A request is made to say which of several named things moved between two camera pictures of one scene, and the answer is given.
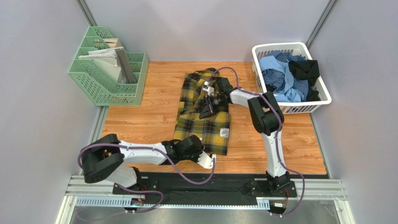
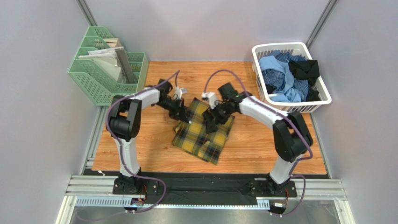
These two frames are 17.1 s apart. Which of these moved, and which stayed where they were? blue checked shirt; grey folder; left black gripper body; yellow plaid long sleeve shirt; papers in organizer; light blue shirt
Moved: yellow plaid long sleeve shirt; left black gripper body
Stayed: papers in organizer; blue checked shirt; grey folder; light blue shirt
